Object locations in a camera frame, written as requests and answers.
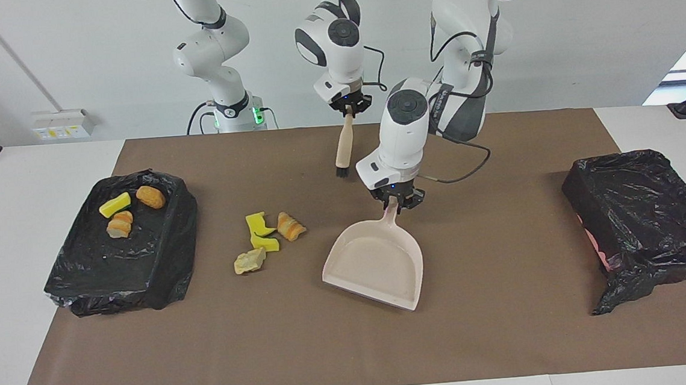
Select beige hand brush black bristles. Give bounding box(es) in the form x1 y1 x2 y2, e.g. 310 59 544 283
331 113 359 178

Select beige plastic dustpan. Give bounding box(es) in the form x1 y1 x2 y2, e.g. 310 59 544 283
317 195 428 318

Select orange striped croissant piece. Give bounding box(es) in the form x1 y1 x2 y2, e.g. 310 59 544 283
276 210 308 243

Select yellow green sponge block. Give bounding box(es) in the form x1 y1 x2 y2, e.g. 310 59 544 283
250 232 281 254

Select curved yellow sponge piece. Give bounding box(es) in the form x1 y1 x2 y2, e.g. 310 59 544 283
245 211 277 239

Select pale paper piece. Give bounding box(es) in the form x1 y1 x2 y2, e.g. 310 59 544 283
232 247 268 275

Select brown bread roll piece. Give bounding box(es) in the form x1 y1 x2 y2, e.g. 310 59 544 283
135 184 167 211

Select yellow sponge wedge piece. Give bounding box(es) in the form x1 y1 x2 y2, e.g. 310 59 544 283
98 192 133 219

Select orange striped bread piece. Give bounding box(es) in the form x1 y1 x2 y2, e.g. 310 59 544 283
105 210 136 240

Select black bag lined pink bin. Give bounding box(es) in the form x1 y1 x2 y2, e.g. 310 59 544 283
560 146 686 318

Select brown paper table mat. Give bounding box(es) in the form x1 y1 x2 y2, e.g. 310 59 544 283
0 100 686 385

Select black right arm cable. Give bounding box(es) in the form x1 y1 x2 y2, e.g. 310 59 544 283
227 0 388 102

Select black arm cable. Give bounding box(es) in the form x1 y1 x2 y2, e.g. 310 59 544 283
405 0 515 186
227 0 388 102

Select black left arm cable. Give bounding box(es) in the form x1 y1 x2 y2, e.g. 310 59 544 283
405 0 515 186

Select black base power cable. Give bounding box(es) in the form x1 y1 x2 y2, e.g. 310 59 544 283
185 101 219 136

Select white wall socket box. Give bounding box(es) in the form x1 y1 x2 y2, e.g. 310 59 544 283
30 108 96 142

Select white wall cable conduit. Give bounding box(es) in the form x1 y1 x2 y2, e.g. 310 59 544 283
0 0 66 117

